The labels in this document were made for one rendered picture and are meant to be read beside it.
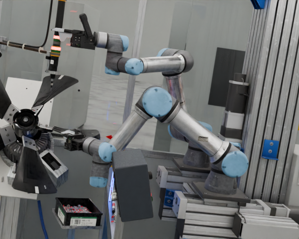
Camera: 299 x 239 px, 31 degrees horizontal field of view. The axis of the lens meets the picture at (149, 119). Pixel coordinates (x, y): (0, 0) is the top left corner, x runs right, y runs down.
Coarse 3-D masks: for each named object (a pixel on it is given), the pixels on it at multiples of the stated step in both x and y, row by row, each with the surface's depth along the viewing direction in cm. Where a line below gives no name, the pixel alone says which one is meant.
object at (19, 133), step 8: (16, 112) 248; (24, 112) 250; (32, 112) 250; (16, 120) 247; (32, 120) 248; (16, 128) 245; (24, 128) 245; (32, 128) 246; (16, 136) 254; (32, 136) 252; (40, 136) 258
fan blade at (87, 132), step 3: (54, 126) 257; (54, 129) 250; (57, 129) 251; (60, 129) 253; (63, 129) 255; (66, 129) 257; (81, 129) 264; (93, 129) 267; (60, 132) 249; (84, 132) 260; (87, 132) 261; (90, 132) 261; (93, 132) 262; (96, 132) 263; (66, 135) 248; (87, 135) 256; (90, 135) 257
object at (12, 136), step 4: (0, 128) 247; (4, 128) 248; (8, 128) 249; (12, 128) 250; (0, 132) 247; (4, 132) 248; (8, 132) 249; (12, 132) 250; (4, 136) 249; (12, 136) 251; (4, 140) 249; (8, 140) 250; (12, 140) 251; (4, 144) 249
